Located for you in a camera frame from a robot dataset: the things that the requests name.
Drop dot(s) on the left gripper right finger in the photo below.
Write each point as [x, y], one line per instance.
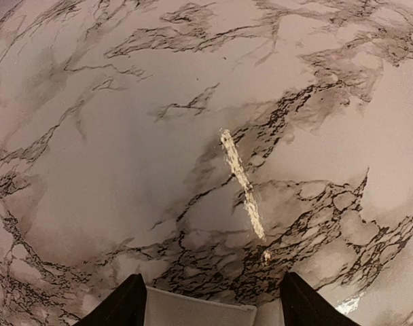
[303, 306]

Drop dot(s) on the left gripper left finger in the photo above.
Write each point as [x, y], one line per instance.
[125, 306]

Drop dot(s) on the white battery cover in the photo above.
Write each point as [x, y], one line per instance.
[165, 308]

